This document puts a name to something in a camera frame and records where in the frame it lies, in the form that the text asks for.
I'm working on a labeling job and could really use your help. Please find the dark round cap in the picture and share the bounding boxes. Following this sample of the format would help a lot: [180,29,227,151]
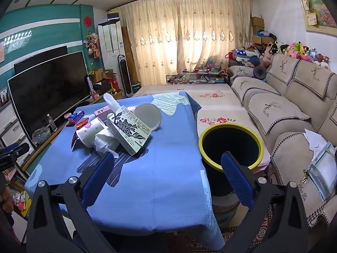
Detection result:
[253,65,267,79]

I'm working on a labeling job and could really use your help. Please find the pile of plush toys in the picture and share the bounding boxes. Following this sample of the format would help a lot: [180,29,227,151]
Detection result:
[259,41,331,70]

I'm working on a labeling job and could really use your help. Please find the round white lid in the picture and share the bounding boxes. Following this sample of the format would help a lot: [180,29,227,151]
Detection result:
[134,103,162,131]

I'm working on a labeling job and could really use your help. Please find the white tissue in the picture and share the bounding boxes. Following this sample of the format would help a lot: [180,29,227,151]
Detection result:
[103,93,124,112]
[94,126,120,159]

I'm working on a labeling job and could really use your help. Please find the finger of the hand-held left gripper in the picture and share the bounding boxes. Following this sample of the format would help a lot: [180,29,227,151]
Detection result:
[9,143,30,161]

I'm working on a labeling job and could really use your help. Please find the round patterned stool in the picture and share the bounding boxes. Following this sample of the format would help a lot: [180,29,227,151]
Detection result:
[214,194,239,227]

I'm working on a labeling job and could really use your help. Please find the clear plastic bag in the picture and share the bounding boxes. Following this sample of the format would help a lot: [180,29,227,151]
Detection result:
[307,141,337,201]

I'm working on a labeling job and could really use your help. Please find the red box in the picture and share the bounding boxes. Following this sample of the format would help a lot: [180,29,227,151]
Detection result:
[107,78,120,93]

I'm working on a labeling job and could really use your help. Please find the patterned rug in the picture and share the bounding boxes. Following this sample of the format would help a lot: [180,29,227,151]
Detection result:
[221,203,274,253]

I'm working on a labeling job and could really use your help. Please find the glass side table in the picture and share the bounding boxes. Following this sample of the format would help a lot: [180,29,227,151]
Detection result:
[165,72,228,85]

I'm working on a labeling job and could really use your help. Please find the blue star-print tablecloth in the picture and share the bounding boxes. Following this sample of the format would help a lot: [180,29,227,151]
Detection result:
[25,92,224,251]

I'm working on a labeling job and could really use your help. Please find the white plastic drawer unit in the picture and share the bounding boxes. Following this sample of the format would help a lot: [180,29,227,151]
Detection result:
[0,101,35,161]

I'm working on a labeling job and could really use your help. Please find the blue patterned bag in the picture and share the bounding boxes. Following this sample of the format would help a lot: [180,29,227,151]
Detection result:
[233,48,261,64]

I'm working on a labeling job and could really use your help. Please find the floral tissue box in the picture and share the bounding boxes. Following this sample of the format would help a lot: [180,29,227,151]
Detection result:
[107,105,152,156]

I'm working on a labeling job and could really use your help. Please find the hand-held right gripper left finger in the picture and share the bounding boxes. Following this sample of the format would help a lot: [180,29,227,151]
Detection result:
[26,151,116,253]

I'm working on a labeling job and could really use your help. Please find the hanging flower decoration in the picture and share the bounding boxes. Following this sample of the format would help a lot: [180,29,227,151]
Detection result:
[83,30,100,58]

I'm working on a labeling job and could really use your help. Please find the beige sofa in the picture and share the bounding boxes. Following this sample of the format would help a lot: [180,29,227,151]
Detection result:
[228,53,337,228]

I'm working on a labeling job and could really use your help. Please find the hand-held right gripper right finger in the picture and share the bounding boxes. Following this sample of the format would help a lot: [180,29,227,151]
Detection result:
[221,151,310,253]

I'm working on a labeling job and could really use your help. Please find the pink box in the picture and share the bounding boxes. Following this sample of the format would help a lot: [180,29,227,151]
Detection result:
[94,106,111,118]

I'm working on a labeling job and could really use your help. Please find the large curved television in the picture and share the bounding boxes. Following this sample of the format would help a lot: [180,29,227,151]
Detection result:
[7,51,91,139]

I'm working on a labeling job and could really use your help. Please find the floral beige mat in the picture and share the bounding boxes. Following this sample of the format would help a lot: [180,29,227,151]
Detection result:
[132,84,269,169]

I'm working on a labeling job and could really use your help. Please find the framed flower painting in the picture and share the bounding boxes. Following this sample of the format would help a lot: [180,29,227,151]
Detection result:
[295,0,337,35]

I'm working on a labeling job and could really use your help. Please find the person's left hand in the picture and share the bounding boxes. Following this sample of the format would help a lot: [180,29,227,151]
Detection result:
[0,175,13,213]

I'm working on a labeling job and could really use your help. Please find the white paper sheets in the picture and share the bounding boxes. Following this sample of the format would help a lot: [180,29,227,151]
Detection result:
[303,129,329,151]

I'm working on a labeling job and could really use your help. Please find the glass ashtray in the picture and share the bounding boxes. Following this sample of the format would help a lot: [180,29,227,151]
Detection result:
[32,126,51,144]

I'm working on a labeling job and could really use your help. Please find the beige embroidered curtain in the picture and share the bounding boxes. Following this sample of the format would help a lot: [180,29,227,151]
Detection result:
[116,0,253,86]

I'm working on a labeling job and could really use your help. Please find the black box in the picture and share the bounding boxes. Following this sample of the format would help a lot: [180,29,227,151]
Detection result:
[93,80,112,94]

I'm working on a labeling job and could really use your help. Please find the black tower fan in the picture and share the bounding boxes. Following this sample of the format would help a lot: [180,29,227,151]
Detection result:
[117,54,134,97]

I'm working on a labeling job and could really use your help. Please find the floral paper cup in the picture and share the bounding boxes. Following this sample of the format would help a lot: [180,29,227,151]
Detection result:
[76,117,106,148]

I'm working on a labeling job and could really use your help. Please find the blue tissue packet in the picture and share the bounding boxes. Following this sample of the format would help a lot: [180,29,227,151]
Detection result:
[68,111,85,123]

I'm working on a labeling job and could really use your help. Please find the pile of colourful books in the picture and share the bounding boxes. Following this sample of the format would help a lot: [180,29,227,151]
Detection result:
[5,163,32,217]

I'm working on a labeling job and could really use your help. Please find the clear water bottle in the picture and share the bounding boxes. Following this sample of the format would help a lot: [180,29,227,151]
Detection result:
[47,114,58,132]

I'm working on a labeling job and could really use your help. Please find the white standing air conditioner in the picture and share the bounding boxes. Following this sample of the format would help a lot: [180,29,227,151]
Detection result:
[97,20,124,90]

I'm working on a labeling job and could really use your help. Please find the black yellow-rimmed trash bin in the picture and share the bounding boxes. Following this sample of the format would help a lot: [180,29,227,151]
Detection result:
[198,123,264,197]

